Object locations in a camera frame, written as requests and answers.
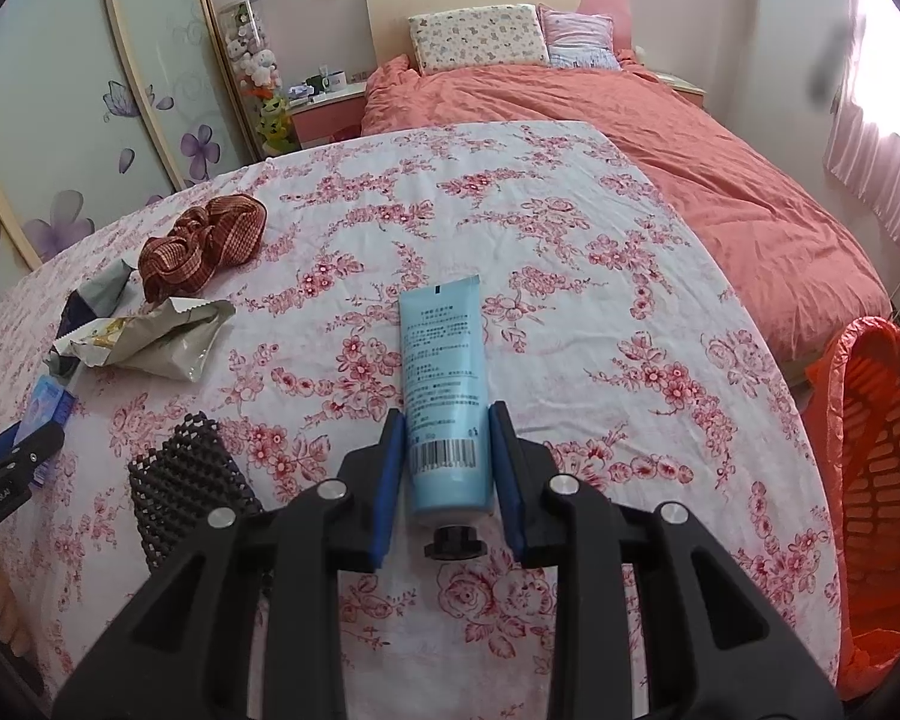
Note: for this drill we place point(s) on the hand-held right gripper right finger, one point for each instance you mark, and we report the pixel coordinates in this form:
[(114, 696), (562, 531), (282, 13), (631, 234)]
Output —
[(506, 480)]

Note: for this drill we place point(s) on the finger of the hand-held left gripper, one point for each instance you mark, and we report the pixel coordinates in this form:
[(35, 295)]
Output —
[(34, 446)]

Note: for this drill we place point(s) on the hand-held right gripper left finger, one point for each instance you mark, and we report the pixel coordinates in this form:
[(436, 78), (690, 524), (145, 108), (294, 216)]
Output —
[(388, 487)]

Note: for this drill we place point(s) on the blue packet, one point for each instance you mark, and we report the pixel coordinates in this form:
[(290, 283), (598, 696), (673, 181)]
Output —
[(49, 401)]

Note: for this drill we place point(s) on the light blue tube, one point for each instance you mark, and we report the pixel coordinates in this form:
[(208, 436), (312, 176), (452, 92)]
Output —
[(442, 360)]

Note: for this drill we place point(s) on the orange plastic laundry basket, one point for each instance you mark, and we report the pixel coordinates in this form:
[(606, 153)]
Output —
[(825, 390)]

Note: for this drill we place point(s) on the person's left hand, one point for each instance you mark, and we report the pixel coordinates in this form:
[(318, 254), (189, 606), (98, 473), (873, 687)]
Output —
[(7, 592)]

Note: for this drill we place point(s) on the black studded brush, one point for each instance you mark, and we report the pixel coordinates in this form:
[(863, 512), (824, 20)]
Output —
[(187, 480)]

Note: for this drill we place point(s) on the grey navy wrapper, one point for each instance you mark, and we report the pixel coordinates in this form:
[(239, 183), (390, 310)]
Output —
[(101, 292)]

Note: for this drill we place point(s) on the silver snack wrapper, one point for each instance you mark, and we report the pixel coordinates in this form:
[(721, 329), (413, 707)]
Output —
[(172, 345)]

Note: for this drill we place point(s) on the table with floral cloth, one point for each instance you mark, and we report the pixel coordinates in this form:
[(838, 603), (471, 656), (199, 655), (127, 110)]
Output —
[(570, 277)]

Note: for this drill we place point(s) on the brown checked scrunchie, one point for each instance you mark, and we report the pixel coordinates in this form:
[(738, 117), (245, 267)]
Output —
[(195, 247)]

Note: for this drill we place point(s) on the wardrobe with flower doors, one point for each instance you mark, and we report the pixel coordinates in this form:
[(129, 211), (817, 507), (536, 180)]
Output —
[(82, 90)]

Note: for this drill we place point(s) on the bed with pink duvet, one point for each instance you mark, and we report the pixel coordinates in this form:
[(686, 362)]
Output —
[(720, 187)]

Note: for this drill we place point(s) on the pink nightstand with mugs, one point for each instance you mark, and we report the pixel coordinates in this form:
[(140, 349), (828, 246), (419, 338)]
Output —
[(330, 116)]

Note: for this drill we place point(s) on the green yellow plush toy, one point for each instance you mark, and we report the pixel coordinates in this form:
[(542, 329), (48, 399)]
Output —
[(279, 124)]

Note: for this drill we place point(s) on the white mug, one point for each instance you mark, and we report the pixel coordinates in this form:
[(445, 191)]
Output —
[(335, 80)]

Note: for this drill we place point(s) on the dark mug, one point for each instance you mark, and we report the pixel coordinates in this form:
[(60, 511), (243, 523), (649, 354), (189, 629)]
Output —
[(315, 82)]

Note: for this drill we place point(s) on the floral print pillow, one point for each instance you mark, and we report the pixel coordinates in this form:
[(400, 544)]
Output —
[(480, 41)]

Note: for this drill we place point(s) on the pink striped pillow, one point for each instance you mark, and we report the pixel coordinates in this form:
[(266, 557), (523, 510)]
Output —
[(581, 41)]

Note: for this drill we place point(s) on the clear plush toy organizer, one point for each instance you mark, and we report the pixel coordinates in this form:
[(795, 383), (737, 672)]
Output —
[(251, 52)]

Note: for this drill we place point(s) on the pink curtain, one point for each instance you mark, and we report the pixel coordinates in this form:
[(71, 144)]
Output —
[(877, 157)]

